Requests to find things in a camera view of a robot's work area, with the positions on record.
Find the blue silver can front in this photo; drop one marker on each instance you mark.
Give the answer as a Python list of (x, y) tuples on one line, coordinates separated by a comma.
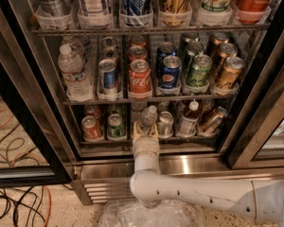
[(108, 76)]

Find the clear plastic bag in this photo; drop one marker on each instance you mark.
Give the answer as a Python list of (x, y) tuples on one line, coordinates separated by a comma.
[(168, 213)]

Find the fridge glass door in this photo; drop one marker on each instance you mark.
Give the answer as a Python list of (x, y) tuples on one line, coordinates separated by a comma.
[(257, 146), (30, 86)]

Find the gold can second row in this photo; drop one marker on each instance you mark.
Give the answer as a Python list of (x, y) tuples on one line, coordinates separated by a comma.
[(222, 53)]

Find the gold tall can top shelf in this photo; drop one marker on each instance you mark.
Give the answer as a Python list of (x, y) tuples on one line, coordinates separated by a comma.
[(174, 12)]

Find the green can second row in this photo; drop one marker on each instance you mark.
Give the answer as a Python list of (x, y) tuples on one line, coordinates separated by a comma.
[(192, 50)]

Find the fridge glass door left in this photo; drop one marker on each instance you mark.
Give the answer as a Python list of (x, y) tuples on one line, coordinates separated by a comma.
[(30, 86)]

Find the green can bottom shelf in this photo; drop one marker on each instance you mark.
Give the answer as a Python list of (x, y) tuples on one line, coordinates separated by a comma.
[(116, 128)]

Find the red Coca-Cola can front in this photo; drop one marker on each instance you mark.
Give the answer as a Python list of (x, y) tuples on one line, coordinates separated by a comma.
[(139, 77)]

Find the red can bottom shelf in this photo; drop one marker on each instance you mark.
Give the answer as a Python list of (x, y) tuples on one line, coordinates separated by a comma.
[(91, 128)]

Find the blue Pepsi can front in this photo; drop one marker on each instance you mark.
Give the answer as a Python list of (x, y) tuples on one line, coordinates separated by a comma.
[(169, 72)]

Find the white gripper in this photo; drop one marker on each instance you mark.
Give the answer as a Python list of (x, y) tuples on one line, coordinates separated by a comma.
[(146, 143)]

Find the fridge glass door right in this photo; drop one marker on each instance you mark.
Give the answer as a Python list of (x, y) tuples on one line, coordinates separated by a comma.
[(257, 146)]

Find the stainless fridge base grille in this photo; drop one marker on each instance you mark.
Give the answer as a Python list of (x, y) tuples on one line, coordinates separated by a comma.
[(100, 181)]

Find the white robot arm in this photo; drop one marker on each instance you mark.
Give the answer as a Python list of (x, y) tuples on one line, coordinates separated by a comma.
[(260, 200)]

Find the red can second row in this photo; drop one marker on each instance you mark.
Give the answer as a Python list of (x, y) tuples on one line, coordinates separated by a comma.
[(136, 52)]

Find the silver can bottom shelf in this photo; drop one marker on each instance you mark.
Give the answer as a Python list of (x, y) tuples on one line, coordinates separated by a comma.
[(165, 124)]

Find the brown tea bottle white cap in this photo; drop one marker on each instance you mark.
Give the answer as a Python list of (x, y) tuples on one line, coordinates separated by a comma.
[(188, 119)]

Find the gold can bottom shelf tilted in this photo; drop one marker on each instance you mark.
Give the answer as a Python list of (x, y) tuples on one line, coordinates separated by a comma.
[(212, 121)]

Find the clear water bottle bottom shelf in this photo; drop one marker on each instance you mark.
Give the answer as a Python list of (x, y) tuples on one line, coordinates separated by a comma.
[(147, 119)]

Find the gold soda can front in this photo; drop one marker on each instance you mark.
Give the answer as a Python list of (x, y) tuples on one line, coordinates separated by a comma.
[(229, 73)]

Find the silver can second row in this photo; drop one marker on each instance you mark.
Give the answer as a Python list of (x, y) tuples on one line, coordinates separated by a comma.
[(110, 53)]

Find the large Coca-Cola bottle top shelf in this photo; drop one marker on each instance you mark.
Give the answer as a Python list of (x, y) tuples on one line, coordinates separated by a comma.
[(250, 12)]

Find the clear water bottle shelf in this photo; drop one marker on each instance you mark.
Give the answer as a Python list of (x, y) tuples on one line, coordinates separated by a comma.
[(147, 119), (74, 74)]

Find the blue tall can top shelf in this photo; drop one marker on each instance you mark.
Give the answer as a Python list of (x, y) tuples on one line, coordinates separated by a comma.
[(135, 10)]

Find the clear water bottle middle shelf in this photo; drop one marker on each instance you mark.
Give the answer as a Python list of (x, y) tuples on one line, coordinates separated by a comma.
[(74, 74)]

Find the white patterned bottle top shelf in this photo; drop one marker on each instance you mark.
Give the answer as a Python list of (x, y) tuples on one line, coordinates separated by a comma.
[(95, 13)]

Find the green soda can front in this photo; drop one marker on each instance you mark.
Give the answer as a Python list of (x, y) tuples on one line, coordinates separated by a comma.
[(199, 71)]

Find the blue Pepsi can second row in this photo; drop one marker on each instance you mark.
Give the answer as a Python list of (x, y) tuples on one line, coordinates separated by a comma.
[(166, 49)]

